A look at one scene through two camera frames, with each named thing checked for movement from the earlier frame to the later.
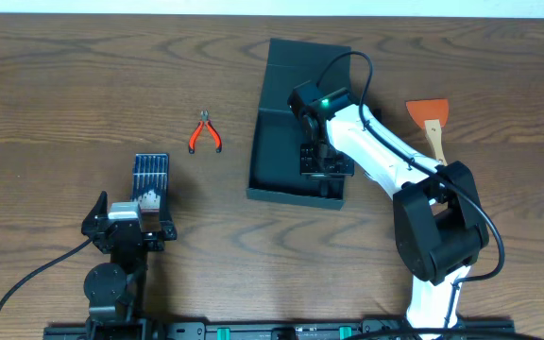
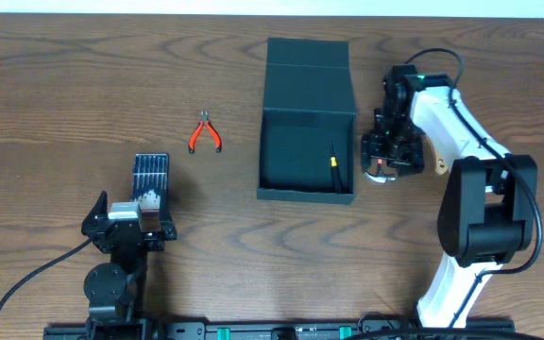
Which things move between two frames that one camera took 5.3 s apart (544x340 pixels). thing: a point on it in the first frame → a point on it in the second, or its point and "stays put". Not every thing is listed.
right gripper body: [326, 161] → [402, 146]
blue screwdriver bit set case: [150, 181] stays put
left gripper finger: [165, 217] stays put
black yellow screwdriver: [324, 187] → [335, 178]
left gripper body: [127, 234] stays put
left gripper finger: [100, 210] stays put
